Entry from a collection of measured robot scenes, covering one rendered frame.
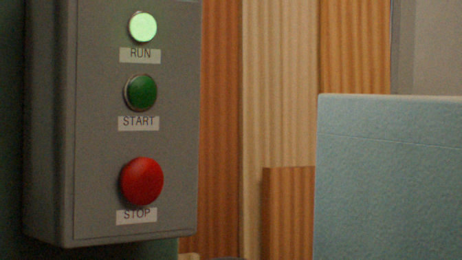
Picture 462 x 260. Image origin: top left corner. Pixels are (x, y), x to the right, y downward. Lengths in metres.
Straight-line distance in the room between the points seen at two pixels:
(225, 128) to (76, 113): 1.66
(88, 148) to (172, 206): 0.07
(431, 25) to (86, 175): 2.27
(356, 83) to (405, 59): 0.38
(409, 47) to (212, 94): 0.78
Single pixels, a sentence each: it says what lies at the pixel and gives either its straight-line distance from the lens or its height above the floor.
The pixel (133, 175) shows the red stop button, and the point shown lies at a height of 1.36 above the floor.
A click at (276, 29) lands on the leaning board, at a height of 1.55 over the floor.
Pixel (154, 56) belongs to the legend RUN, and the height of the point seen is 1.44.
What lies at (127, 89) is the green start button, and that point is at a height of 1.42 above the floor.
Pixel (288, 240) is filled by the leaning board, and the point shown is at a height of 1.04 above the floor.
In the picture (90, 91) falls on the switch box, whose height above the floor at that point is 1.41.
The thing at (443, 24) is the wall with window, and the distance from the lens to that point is 2.79.
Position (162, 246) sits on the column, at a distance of 0.66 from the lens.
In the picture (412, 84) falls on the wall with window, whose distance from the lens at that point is 2.71.
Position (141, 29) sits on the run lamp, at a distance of 0.56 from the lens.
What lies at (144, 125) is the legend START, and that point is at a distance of 0.56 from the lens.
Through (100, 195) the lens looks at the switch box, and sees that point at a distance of 0.55.
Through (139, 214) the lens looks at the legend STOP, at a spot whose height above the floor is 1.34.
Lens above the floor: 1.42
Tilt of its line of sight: 3 degrees down
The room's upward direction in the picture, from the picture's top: 2 degrees clockwise
